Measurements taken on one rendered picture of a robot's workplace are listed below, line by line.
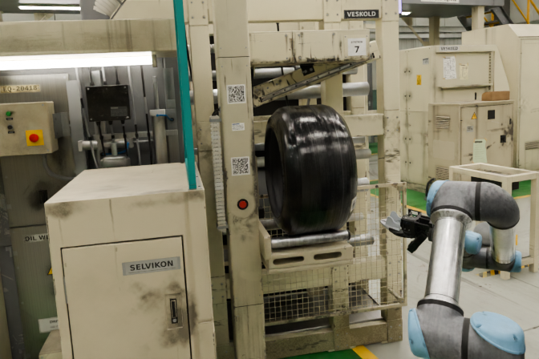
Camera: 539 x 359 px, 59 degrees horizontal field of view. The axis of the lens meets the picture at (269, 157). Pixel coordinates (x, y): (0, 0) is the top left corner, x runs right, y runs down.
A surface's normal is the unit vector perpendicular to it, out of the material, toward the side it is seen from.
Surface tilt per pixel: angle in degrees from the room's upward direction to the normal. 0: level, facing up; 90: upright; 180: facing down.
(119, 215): 90
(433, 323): 41
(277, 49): 90
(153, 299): 90
